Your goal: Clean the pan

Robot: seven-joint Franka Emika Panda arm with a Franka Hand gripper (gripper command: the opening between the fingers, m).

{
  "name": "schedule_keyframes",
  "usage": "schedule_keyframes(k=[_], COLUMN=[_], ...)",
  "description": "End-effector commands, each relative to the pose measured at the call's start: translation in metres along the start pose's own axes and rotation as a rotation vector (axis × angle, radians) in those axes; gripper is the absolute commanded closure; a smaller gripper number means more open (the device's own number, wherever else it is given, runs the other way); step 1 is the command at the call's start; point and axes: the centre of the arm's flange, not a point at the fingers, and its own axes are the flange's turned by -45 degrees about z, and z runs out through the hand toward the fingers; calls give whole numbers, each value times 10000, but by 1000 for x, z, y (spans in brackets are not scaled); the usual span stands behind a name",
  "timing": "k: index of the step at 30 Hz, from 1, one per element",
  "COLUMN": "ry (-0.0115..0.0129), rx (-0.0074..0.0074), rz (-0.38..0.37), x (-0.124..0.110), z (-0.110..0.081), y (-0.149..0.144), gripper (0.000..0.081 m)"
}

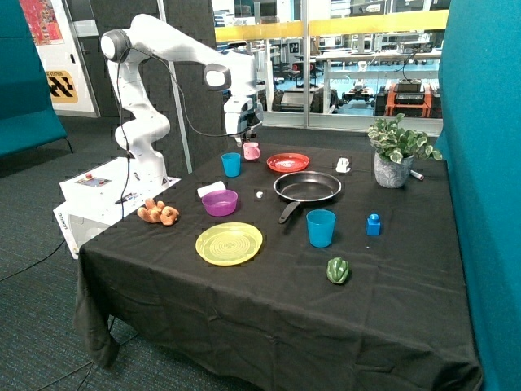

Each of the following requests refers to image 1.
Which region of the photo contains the pink mug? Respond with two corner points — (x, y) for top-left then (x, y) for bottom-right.
(243, 142), (261, 160)

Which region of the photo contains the black frying pan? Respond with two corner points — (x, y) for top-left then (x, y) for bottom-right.
(273, 170), (343, 224)

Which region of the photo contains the yellow plastic plate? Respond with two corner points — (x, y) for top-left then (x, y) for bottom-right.
(195, 222), (264, 266)

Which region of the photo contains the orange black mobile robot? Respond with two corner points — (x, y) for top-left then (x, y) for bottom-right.
(374, 79), (442, 119)

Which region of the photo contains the potted plant grey pot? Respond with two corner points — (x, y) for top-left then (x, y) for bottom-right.
(368, 113), (443, 188)

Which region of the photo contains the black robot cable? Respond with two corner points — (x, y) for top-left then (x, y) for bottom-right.
(115, 47), (245, 221)

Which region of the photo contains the orange plush toy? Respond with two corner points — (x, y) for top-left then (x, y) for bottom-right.
(137, 198), (180, 226)

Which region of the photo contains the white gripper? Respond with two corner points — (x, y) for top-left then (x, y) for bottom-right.
(224, 96), (264, 136)

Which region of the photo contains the black tablecloth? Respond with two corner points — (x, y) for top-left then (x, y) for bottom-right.
(74, 152), (484, 390)

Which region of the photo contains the teal partition panel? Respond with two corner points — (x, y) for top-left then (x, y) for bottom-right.
(438, 1), (520, 390)

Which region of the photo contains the teal sofa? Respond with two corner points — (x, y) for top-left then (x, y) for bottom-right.
(1, 0), (68, 156)

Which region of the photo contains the red poster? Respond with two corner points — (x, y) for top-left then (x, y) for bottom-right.
(19, 0), (64, 46)

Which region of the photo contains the blue cup near arm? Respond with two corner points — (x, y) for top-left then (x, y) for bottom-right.
(221, 152), (241, 178)

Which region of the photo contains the white small toy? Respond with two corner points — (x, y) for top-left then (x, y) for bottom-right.
(335, 157), (351, 174)

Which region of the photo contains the blue toy block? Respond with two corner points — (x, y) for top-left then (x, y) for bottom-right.
(366, 213), (381, 236)

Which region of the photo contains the white marker pen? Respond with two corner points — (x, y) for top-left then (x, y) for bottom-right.
(409, 170), (424, 181)

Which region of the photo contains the yellow black sign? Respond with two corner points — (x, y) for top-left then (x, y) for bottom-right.
(46, 70), (78, 104)

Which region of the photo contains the green toy pepper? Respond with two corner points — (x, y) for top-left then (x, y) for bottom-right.
(326, 257), (350, 284)

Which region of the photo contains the white robot control box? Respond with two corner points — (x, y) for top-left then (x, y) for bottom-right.
(54, 157), (179, 259)

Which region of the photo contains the blue cup front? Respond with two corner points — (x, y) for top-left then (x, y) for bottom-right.
(306, 209), (336, 248)

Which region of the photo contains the purple plastic bowl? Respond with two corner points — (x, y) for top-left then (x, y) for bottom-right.
(201, 189), (239, 217)

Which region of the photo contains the red plastic plate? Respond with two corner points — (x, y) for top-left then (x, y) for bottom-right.
(266, 152), (310, 173)

